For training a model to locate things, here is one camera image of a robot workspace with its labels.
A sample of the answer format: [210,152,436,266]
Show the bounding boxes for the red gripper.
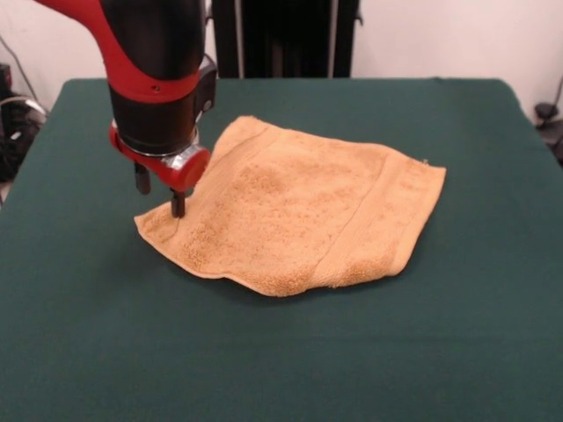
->
[108,120,212,220]

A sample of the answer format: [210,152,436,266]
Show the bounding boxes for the tan terry cloth towel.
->
[133,114,448,299]

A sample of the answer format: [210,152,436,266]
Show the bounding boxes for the dark green table cloth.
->
[0,76,563,422]

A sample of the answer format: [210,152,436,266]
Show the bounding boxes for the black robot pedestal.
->
[204,0,366,79]

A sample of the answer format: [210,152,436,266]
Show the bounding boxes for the grey pedestal leg round foot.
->
[534,102,563,132]

